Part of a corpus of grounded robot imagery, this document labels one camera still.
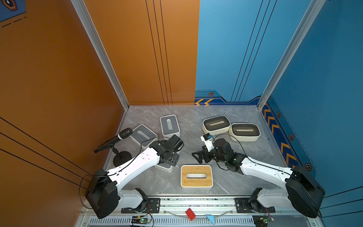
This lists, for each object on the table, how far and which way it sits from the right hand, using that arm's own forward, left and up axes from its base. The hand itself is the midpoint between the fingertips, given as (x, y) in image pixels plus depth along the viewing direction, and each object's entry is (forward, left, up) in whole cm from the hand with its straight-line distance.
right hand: (198, 150), depth 81 cm
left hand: (-2, +16, -3) cm, 16 cm away
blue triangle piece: (-31, -6, -10) cm, 33 cm away
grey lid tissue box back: (+24, +19, -8) cm, 32 cm away
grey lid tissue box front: (-7, +19, -6) cm, 21 cm away
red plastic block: (-30, +4, -10) cm, 32 cm away
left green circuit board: (-32, +30, -13) cm, 46 cm away
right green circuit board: (-32, -31, -13) cm, 46 cm away
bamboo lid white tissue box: (-11, +1, -11) cm, 16 cm away
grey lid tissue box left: (+15, +37, -8) cm, 41 cm away
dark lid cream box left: (+24, -14, -6) cm, 28 cm away
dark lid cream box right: (+18, -34, -7) cm, 39 cm away
